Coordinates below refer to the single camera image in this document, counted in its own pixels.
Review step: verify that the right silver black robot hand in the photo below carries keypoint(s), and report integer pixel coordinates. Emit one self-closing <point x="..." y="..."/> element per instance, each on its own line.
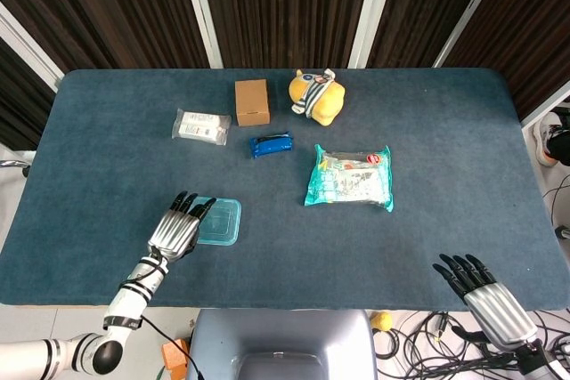
<point x="499" y="309"/>

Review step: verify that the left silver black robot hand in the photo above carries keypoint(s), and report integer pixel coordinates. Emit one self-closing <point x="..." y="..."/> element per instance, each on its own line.
<point x="176" y="231"/>

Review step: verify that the teal translucent plastic lid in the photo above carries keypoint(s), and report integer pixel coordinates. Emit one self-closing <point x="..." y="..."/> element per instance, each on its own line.
<point x="220" y="224"/>

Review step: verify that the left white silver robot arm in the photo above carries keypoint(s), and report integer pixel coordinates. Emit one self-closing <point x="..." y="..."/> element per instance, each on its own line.
<point x="129" y="300"/>

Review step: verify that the small brown cardboard box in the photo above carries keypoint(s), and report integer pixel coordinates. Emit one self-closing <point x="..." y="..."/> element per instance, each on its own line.
<point x="252" y="102"/>

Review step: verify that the clear packet of white wipes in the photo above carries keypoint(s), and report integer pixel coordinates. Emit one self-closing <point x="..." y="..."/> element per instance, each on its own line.
<point x="200" y="126"/>

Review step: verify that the yellow ball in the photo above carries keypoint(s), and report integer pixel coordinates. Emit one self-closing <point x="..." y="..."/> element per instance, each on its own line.
<point x="381" y="321"/>

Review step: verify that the orange block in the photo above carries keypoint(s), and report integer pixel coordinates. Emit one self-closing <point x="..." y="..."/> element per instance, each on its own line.
<point x="176" y="355"/>

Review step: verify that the blue foil packet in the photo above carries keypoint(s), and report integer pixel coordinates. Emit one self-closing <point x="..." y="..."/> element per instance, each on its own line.
<point x="271" y="145"/>

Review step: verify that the blue velvet tablecloth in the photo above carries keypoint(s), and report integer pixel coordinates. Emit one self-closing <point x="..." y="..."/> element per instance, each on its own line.
<point x="356" y="255"/>

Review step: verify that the grey robot torso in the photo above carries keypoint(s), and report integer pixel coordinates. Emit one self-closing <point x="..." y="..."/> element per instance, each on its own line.
<point x="285" y="344"/>

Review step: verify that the white sneaker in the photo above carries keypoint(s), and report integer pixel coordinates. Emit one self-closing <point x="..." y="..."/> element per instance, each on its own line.
<point x="544" y="139"/>

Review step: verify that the green white snack bag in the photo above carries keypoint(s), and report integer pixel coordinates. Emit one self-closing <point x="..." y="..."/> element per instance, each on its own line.
<point x="349" y="177"/>

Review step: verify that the yellow plush toy striped scarf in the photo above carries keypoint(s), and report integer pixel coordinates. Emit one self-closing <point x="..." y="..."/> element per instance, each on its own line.
<point x="327" y="102"/>

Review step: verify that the brown slatted folding screen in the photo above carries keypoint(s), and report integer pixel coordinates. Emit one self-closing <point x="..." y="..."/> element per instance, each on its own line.
<point x="285" y="2"/>

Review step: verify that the metal chair frame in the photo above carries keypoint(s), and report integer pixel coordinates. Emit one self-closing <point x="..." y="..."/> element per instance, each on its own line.
<point x="13" y="164"/>

